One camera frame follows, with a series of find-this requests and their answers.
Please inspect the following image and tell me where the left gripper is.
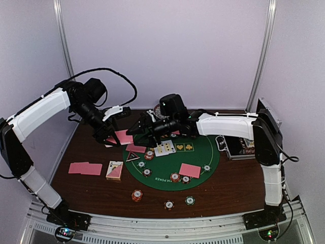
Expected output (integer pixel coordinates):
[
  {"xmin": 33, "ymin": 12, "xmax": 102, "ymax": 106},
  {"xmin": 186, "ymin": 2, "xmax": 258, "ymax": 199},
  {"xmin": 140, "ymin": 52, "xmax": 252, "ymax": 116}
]
[{"xmin": 72, "ymin": 99, "xmax": 121, "ymax": 147}]

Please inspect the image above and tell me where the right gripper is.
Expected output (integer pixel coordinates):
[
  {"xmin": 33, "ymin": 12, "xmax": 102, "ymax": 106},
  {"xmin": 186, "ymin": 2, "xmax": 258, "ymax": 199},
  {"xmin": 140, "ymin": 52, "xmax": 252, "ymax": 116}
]
[{"xmin": 126, "ymin": 115, "xmax": 178, "ymax": 148}]

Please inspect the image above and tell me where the red backed card deck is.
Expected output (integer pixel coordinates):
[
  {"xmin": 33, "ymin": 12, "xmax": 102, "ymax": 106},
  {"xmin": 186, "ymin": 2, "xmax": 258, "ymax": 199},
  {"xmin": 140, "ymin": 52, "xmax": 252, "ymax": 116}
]
[{"xmin": 106, "ymin": 130, "xmax": 133, "ymax": 145}]

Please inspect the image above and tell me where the red card pulled from deck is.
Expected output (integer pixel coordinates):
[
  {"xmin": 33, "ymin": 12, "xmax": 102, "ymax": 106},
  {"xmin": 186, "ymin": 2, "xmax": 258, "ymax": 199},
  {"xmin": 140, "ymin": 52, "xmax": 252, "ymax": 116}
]
[{"xmin": 125, "ymin": 143, "xmax": 146, "ymax": 153}]

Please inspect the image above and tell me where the red 5 chip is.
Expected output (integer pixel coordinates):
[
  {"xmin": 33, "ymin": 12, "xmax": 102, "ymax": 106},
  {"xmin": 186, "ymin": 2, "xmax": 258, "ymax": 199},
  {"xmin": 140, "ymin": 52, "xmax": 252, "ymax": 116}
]
[
  {"xmin": 170, "ymin": 173, "xmax": 180, "ymax": 182},
  {"xmin": 144, "ymin": 150, "xmax": 154, "ymax": 160}
]

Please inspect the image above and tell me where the community card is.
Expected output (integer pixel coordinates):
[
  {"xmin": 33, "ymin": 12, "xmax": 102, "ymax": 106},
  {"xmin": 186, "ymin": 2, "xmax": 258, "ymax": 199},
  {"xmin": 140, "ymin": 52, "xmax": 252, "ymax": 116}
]
[
  {"xmin": 154, "ymin": 144, "xmax": 166, "ymax": 157},
  {"xmin": 162, "ymin": 140, "xmax": 176, "ymax": 155}
]

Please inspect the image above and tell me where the black triangular all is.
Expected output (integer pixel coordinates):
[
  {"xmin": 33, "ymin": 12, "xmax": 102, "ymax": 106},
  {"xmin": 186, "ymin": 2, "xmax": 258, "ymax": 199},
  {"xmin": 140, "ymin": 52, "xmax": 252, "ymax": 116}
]
[{"xmin": 125, "ymin": 151, "xmax": 140, "ymax": 162}]

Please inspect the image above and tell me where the dealt red card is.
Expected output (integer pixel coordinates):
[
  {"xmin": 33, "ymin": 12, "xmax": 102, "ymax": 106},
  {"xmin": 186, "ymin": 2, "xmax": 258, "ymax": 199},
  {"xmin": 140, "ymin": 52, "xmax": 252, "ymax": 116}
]
[
  {"xmin": 81, "ymin": 164, "xmax": 103, "ymax": 176},
  {"xmin": 68, "ymin": 162, "xmax": 89, "ymax": 174}
]

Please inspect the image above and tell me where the red orange chip stack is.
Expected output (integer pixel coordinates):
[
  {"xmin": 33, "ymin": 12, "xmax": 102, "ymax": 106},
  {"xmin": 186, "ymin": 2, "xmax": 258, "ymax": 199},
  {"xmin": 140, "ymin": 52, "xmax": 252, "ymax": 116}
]
[{"xmin": 132, "ymin": 190, "xmax": 143, "ymax": 202}]

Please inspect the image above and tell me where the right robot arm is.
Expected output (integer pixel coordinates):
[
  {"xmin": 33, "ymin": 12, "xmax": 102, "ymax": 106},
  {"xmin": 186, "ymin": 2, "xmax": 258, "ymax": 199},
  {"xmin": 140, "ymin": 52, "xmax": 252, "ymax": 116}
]
[{"xmin": 126, "ymin": 94, "xmax": 285, "ymax": 225}]

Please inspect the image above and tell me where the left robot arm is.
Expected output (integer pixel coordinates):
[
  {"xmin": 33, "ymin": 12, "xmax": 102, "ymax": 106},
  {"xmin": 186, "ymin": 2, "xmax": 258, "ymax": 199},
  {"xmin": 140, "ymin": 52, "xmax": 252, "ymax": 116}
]
[{"xmin": 1, "ymin": 79, "xmax": 130, "ymax": 226}]

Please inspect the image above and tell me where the patterned saucer plate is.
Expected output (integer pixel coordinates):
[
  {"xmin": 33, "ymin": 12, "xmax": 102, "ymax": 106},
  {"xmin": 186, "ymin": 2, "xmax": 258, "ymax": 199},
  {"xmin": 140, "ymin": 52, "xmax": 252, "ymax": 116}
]
[{"xmin": 153, "ymin": 104, "xmax": 165, "ymax": 119}]

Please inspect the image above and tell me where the card deck box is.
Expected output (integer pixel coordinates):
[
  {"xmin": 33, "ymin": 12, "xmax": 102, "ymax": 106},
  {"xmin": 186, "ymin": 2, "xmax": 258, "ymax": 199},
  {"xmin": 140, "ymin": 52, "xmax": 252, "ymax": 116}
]
[{"xmin": 106, "ymin": 161, "xmax": 124, "ymax": 181}]

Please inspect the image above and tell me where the green round poker mat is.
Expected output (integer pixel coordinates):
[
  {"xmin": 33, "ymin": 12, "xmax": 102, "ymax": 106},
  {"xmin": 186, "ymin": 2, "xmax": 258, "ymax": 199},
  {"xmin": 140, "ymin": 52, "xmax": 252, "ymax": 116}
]
[{"xmin": 122, "ymin": 135, "xmax": 220, "ymax": 191}]

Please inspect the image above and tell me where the aluminium poker case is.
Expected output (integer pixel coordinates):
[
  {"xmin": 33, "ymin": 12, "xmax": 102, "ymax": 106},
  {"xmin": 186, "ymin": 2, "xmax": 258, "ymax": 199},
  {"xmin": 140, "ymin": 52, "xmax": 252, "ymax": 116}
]
[{"xmin": 215, "ymin": 98, "xmax": 282, "ymax": 160}]

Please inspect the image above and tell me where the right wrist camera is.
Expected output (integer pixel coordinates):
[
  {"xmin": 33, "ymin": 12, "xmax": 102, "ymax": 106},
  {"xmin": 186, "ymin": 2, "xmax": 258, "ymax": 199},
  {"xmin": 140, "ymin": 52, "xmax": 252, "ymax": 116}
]
[{"xmin": 145, "ymin": 110, "xmax": 156, "ymax": 123}]

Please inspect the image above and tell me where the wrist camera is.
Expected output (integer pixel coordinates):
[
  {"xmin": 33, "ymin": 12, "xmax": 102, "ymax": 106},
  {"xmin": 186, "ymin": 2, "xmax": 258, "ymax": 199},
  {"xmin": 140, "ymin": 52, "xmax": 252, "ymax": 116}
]
[
  {"xmin": 102, "ymin": 105, "xmax": 131, "ymax": 121},
  {"xmin": 145, "ymin": 110, "xmax": 156, "ymax": 123}
]

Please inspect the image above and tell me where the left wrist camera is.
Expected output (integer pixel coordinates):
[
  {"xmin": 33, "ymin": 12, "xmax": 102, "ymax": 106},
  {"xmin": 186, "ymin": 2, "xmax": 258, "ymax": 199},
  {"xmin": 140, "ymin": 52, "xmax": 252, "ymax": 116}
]
[{"xmin": 102, "ymin": 105, "xmax": 131, "ymax": 121}]

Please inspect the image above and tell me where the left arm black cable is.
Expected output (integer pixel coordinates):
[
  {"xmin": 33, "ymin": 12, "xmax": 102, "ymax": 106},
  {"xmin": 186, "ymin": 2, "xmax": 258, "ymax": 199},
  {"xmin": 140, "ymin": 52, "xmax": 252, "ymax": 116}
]
[{"xmin": 67, "ymin": 68, "xmax": 138, "ymax": 107}]

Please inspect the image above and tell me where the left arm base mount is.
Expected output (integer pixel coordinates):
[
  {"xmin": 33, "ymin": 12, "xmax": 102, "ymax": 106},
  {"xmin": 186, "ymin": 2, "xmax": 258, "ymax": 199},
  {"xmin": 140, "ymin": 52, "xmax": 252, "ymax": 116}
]
[{"xmin": 46, "ymin": 211, "xmax": 91, "ymax": 243}]

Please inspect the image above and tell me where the aluminium front rail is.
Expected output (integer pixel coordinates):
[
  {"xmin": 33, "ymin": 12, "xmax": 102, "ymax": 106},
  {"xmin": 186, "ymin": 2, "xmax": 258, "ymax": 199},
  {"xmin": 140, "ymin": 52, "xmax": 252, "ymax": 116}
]
[{"xmin": 18, "ymin": 200, "xmax": 316, "ymax": 243}]

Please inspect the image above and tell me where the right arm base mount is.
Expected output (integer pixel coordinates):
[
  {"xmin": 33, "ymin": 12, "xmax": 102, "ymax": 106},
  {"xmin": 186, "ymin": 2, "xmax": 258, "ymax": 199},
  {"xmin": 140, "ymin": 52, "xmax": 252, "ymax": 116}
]
[{"xmin": 243, "ymin": 210, "xmax": 287, "ymax": 242}]

